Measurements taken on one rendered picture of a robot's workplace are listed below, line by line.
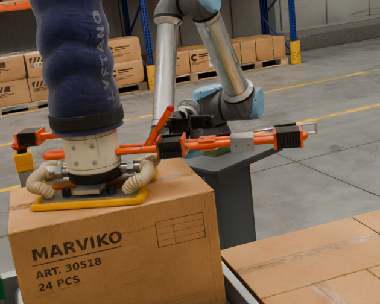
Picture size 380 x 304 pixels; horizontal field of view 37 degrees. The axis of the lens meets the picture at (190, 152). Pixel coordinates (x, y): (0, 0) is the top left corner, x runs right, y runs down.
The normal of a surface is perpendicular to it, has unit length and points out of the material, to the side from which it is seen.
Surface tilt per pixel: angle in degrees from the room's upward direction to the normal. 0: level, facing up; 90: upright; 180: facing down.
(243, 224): 90
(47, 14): 75
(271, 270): 0
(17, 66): 92
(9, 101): 90
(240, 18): 90
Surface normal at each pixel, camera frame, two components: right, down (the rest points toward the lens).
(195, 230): 0.28, 0.24
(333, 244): -0.11, -0.95
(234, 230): 0.68, 0.13
